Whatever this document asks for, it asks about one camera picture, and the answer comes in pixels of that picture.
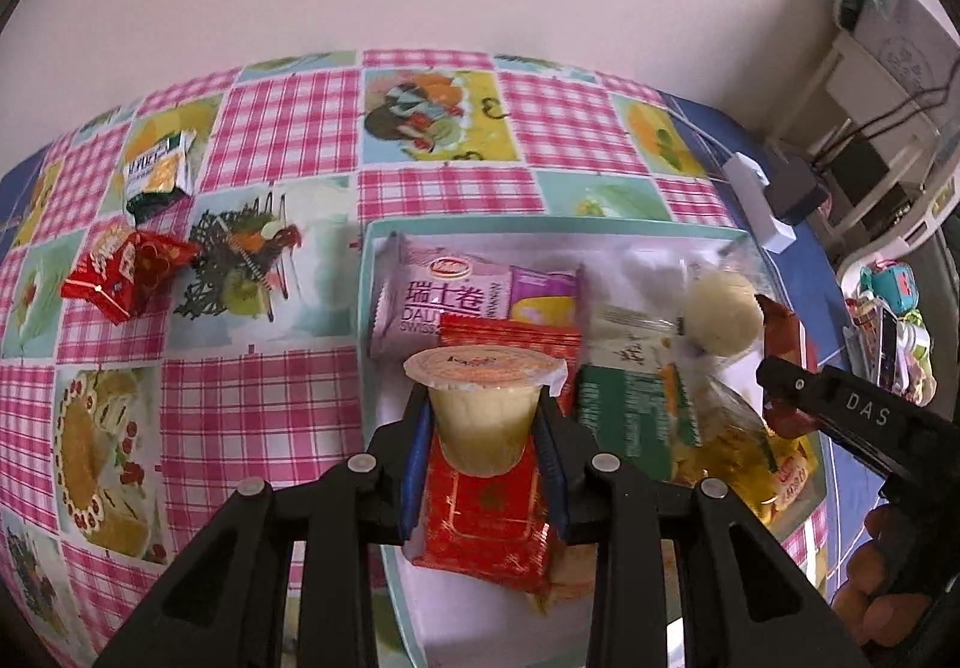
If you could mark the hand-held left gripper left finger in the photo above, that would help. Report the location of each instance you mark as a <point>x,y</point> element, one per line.
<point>415,465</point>

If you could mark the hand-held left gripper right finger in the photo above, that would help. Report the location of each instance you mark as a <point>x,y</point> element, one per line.
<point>553,480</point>

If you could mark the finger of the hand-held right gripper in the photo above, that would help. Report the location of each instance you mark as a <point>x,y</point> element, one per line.
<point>787,379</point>

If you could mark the orange-red snack packet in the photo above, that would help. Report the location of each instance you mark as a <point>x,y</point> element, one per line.
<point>780,330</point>

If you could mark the clear cracker packet green edges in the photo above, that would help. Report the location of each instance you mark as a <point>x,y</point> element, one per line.
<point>716,413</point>

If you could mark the red gold-patterned snack packet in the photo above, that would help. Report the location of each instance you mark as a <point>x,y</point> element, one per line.
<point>480,525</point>

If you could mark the yellow jelly cup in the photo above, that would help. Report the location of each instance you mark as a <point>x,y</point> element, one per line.
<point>484,413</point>

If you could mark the dark green snack packet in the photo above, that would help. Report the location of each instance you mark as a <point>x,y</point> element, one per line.
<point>622,420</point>

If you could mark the round pale snack ball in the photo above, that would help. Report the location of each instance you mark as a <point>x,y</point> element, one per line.
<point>724,312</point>

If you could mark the yellow bread packet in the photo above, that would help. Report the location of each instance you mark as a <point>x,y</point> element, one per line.
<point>787,480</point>

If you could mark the white tray with teal rim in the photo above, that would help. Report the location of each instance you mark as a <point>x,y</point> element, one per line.
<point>435,608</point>

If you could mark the white packet with orange print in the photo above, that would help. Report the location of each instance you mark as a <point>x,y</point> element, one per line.
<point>634,345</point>

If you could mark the purple snack packet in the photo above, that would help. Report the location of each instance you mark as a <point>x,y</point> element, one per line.
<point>442,297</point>

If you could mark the person's right hand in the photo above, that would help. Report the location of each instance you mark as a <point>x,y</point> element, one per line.
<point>874,570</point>

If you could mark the colourful toy pile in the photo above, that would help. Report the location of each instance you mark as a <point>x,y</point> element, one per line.
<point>892,315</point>

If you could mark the white power strip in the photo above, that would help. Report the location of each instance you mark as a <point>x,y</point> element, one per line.
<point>757,195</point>

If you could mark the dark grey box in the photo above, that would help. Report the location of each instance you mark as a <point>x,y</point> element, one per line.
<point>795,188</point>

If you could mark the white shelf rack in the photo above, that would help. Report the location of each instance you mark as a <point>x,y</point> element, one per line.
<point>847,68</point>

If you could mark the red crinkled snack packet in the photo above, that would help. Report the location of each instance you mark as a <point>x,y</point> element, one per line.
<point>124,267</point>

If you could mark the pink checked picture tablecloth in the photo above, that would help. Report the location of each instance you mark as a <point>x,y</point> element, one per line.
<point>277,120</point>

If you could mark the white and green snack packet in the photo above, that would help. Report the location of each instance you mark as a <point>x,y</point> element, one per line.
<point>157,169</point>

